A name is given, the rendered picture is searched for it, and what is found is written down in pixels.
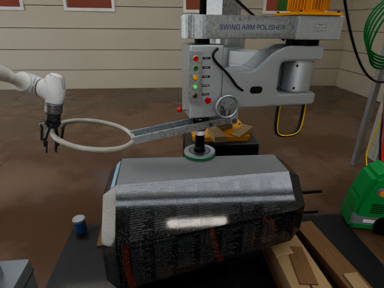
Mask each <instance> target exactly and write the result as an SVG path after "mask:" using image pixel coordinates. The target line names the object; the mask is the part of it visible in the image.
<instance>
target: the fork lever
mask: <svg viewBox="0 0 384 288"><path fill-rule="evenodd" d="M220 114H221V115H223V116H225V114H226V111H221V113H220ZM236 122H237V119H235V118H234V119H232V123H236ZM229 123H230V119H223V118H220V117H209V120H208V121H203V122H198V123H193V118H188V119H183V120H179V121H174V122H169V123H164V124H160V125H155V126H150V127H145V128H141V129H136V130H131V131H130V133H133V134H134V135H135V136H134V137H131V140H134V141H135V143H134V145H136V144H139V143H144V142H148V141H153V140H157V139H162V138H167V137H172V136H175V135H180V134H185V133H190V132H193V131H198V130H203V129H208V128H211V127H216V126H221V125H226V124H229Z"/></svg>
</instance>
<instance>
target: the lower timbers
mask: <svg viewBox="0 0 384 288"><path fill-rule="evenodd" d="M296 235H297V236H298V237H299V239H300V240H301V241H302V242H303V244H304V245H305V246H306V247H307V249H308V250H309V251H310V252H311V253H312V255H313V256H314V258H315V259H316V260H317V261H318V263H319V264H320V265H321V266H322V267H323V269H324V270H325V272H327V274H328V275H329V277H330V278H331V279H332V280H333V281H334V283H335V284H336V285H337V286H338V288H352V287H351V286H350V285H349V283H348V282H347V280H345V278H344V277H343V274H346V273H355V272H357V273H358V275H359V276H360V277H361V278H362V279H363V281H364V282H365V283H366V284H367V285H368V287H369V288H373V287H372V286H371V285H370V284H369V283H368V282H367V281H366V280H365V279H364V277H363V276H361V275H360V273H359V272H358V271H357V270H356V269H355V268H354V267H353V266H352V264H351V263H350V262H349V261H348V260H347V259H346V258H345V257H344V256H343V255H342V254H341V253H340V252H339V250H338V249H337V248H336V247H335V246H334V245H333V244H332V243H331V242H330V241H329V240H328V239H327V238H326V237H325V235H324V234H323V233H322V232H321V231H320V230H319V229H318V228H317V227H316V225H315V224H313V223H312V221H307V222H301V226H300V228H299V230H298V231H297V233H296ZM261 250H262V253H263V256H264V258H265V260H266V263H267V265H268V267H269V270H270V272H271V274H272V276H273V279H274V282H275V284H276V286H277V288H284V287H283V285H282V283H281V281H280V279H279V276H278V274H277V272H276V270H275V268H274V266H273V264H272V262H271V260H270V257H269V255H268V253H267V251H266V249H261Z"/></svg>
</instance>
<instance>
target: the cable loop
mask: <svg viewBox="0 0 384 288"><path fill-rule="evenodd" d="M306 105H307V104H305V105H302V108H301V114H300V118H299V122H298V126H297V128H296V130H295V131H293V132H291V133H280V132H279V130H278V126H279V116H280V111H281V106H277V108H276V112H275V121H274V131H275V134H276V135H277V136H279V137H292V136H294V135H297V134H298V133H299V132H300V130H301V128H302V125H303V120H304V117H305V111H306Z"/></svg>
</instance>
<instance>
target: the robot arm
mask: <svg viewBox="0 0 384 288"><path fill-rule="evenodd" d="M0 81H2V82H7V83H10V84H12V86H13V87H14V88H15V89H16V90H18V91H20V92H22V93H24V94H28V95H33V96H38V97H41V98H43V99H45V112H46V117H45V121H44V122H42V123H39V125H40V140H41V141H43V146H44V147H45V152H46V153H47V147H48V141H47V138H48V135H49V132H50V129H55V133H56V135H57V136H59V134H58V127H59V125H61V134H60V138H62V139H63V135H64V129H65V126H66V125H65V123H61V113H62V112H63V102H64V100H65V95H66V82H65V78H64V76H62V75H60V74H57V73H48V75H47V76H46V77H45V79H44V78H41V77H39V76H37V75H35V74H32V73H26V72H23V71H20V72H18V73H13V71H12V70H10V69H9V68H7V67H5V66H3V65H1V64H0ZM44 124H45V125H46V126H47V128H46V132H45V136H44V138H43V127H44ZM57 146H59V143H57V142H56V141H55V146H54V151H55V152H57Z"/></svg>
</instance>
